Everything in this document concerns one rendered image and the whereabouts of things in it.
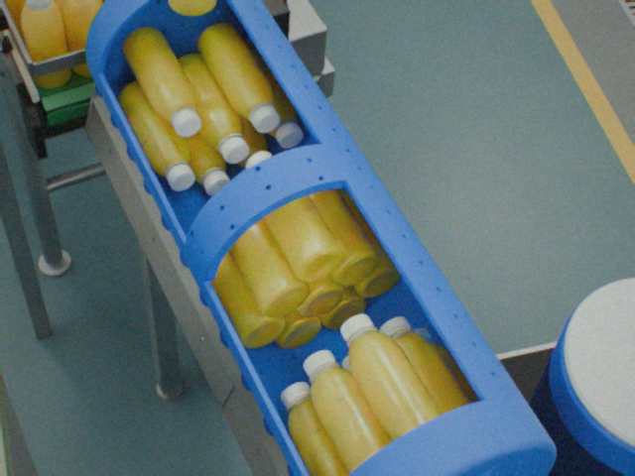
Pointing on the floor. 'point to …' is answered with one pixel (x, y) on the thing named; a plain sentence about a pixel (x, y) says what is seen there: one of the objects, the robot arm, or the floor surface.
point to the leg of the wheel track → (161, 332)
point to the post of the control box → (22, 258)
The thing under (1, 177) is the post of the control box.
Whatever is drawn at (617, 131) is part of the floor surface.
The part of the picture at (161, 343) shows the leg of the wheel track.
